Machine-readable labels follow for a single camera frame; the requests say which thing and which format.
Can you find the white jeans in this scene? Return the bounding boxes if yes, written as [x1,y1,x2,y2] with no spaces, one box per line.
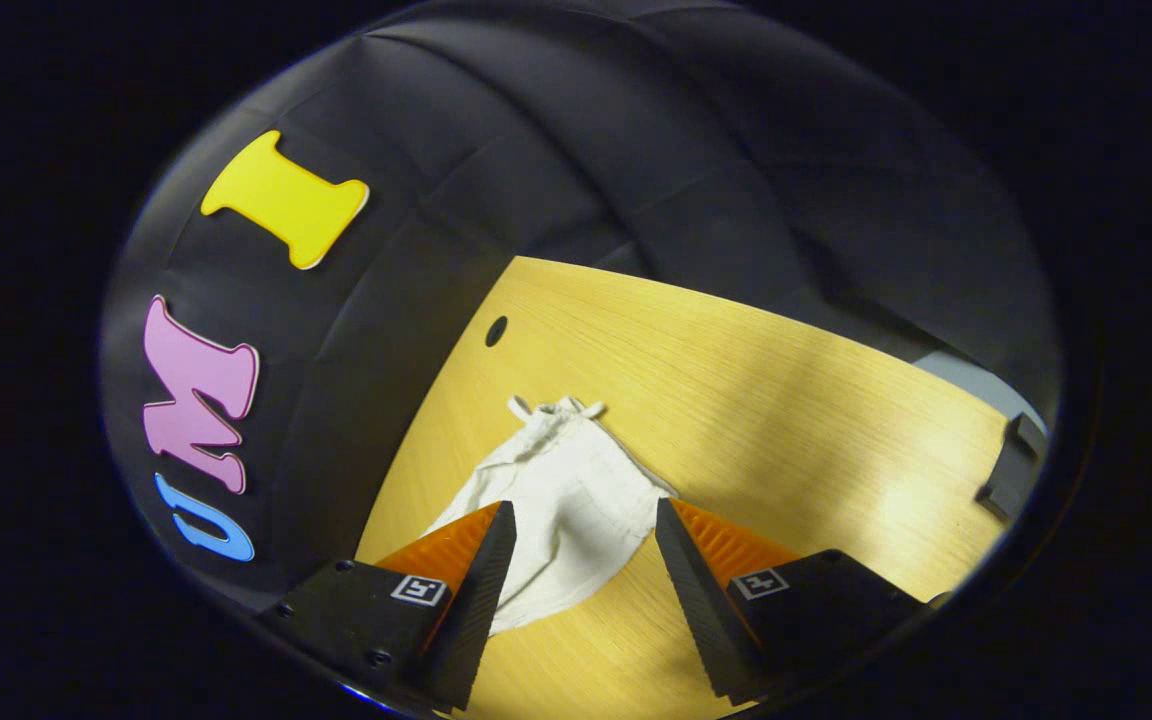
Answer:
[423,395,679,636]

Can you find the black backdrop cloth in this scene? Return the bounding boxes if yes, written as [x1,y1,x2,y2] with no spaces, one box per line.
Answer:
[101,0,1062,611]

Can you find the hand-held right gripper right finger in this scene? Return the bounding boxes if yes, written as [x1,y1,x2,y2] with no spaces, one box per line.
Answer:
[654,497,937,706]

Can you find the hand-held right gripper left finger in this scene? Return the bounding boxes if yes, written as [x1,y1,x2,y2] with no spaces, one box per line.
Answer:
[256,500,519,713]

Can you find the black bracket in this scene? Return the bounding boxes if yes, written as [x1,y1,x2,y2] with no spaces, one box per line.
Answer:
[976,412,1049,523]

